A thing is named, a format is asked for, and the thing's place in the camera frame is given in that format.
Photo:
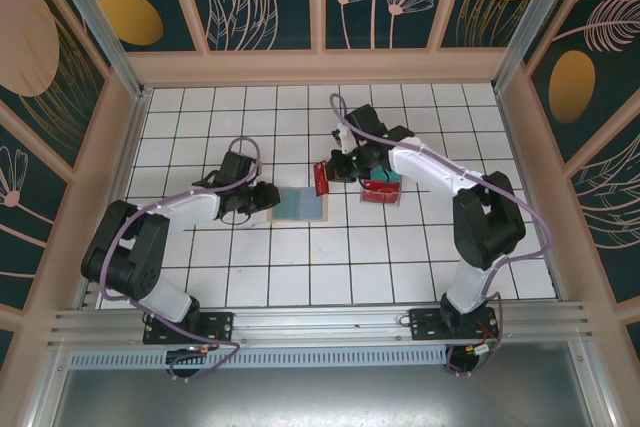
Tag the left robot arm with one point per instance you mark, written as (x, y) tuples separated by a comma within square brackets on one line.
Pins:
[(130, 262)]

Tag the beige card holder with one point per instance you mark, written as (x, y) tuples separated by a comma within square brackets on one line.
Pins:
[(300, 204)]

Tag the aluminium mounting rail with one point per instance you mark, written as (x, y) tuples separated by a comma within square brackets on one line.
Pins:
[(320, 322)]

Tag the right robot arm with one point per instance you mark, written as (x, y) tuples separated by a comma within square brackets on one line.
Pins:
[(487, 219)]

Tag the aluminium frame post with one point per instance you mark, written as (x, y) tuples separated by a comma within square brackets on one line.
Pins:
[(535, 17), (95, 22)]

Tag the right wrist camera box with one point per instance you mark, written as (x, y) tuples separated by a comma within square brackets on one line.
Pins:
[(344, 138)]

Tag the teal card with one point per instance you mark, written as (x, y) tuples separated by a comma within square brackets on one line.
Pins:
[(392, 176)]

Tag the red card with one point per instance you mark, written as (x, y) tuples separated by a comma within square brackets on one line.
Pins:
[(321, 178), (381, 193)]

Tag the clear acrylic card stand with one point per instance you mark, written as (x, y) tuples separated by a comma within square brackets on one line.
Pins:
[(382, 203)]

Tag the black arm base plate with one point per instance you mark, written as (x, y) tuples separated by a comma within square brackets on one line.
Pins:
[(425, 324), (220, 327)]

